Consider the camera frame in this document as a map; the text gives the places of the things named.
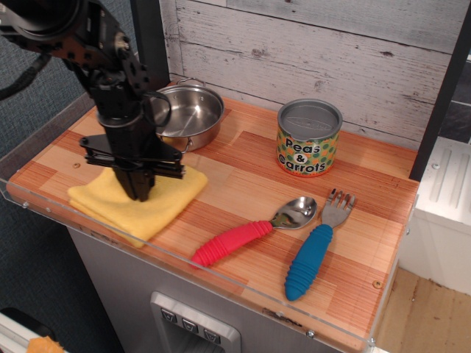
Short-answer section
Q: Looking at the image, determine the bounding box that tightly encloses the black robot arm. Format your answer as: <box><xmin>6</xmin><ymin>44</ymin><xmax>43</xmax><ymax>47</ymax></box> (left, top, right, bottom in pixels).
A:
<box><xmin>1</xmin><ymin>1</ymin><xmax>184</xmax><ymax>202</ymax></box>

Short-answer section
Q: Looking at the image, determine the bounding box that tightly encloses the black right frame post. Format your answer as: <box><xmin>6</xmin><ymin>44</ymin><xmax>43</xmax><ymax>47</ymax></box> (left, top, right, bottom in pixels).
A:
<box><xmin>409</xmin><ymin>5</ymin><xmax>470</xmax><ymax>182</ymax></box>

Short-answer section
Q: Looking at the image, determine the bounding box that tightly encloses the red handled spoon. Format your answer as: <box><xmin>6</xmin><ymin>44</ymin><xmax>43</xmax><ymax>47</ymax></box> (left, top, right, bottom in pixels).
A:
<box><xmin>191</xmin><ymin>196</ymin><xmax>317</xmax><ymax>267</ymax></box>

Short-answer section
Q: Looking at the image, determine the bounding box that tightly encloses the grey toy fridge cabinet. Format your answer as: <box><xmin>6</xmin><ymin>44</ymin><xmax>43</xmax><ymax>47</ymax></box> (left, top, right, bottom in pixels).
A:
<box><xmin>69</xmin><ymin>229</ymin><xmax>374</xmax><ymax>352</ymax></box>

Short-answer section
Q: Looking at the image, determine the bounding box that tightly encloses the black braided cable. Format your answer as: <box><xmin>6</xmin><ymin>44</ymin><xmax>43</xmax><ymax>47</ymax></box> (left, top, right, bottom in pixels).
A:
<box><xmin>0</xmin><ymin>53</ymin><xmax>52</xmax><ymax>102</ymax></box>

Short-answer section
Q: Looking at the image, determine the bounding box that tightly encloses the silver dispenser button panel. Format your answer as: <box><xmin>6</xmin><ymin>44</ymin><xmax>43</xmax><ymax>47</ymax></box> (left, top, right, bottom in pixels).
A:
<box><xmin>150</xmin><ymin>291</ymin><xmax>241</xmax><ymax>352</ymax></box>

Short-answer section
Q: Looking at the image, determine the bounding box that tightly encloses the white cabinet with drainboard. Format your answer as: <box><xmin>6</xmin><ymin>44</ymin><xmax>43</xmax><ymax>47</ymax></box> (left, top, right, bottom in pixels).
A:
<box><xmin>398</xmin><ymin>138</ymin><xmax>470</xmax><ymax>294</ymax></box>

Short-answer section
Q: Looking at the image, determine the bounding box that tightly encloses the black left frame post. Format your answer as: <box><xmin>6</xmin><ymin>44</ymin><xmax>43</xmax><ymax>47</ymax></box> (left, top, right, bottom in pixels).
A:
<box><xmin>130</xmin><ymin>0</ymin><xmax>171</xmax><ymax>90</ymax></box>

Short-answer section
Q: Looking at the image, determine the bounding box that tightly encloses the yellow rag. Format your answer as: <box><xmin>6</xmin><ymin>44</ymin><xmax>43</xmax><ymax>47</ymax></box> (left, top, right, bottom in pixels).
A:
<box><xmin>68</xmin><ymin>167</ymin><xmax>208</xmax><ymax>248</ymax></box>

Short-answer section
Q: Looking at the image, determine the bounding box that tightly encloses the clear acrylic table guard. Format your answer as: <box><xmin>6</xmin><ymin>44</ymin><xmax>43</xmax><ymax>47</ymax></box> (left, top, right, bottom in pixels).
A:
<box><xmin>4</xmin><ymin>86</ymin><xmax>417</xmax><ymax>334</ymax></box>

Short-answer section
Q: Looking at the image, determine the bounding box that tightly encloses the peas and carrots can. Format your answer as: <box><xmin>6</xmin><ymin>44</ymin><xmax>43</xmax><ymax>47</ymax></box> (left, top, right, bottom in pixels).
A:
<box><xmin>276</xmin><ymin>99</ymin><xmax>343</xmax><ymax>178</ymax></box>

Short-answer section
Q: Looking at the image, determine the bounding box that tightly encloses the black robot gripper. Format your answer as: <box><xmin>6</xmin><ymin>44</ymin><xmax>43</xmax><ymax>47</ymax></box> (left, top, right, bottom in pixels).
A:
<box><xmin>79</xmin><ymin>113</ymin><xmax>184</xmax><ymax>202</ymax></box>

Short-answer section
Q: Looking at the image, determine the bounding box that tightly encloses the small steel pot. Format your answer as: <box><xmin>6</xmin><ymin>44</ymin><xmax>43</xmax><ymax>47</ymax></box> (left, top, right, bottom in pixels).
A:
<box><xmin>151</xmin><ymin>78</ymin><xmax>224</xmax><ymax>153</ymax></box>

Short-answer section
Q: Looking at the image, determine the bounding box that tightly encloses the black frame post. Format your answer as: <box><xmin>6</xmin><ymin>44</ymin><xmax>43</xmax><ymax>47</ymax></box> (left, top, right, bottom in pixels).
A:
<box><xmin>130</xmin><ymin>0</ymin><xmax>171</xmax><ymax>90</ymax></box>
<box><xmin>409</xmin><ymin>5</ymin><xmax>470</xmax><ymax>182</ymax></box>

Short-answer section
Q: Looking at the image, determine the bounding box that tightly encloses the orange object at corner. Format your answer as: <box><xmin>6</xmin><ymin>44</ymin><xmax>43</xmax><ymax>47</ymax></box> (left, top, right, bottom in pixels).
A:
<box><xmin>26</xmin><ymin>336</ymin><xmax>65</xmax><ymax>353</ymax></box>

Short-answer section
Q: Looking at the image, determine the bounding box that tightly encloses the blue handled fork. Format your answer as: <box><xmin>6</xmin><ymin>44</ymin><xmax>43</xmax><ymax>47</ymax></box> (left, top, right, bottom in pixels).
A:
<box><xmin>284</xmin><ymin>189</ymin><xmax>356</xmax><ymax>302</ymax></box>

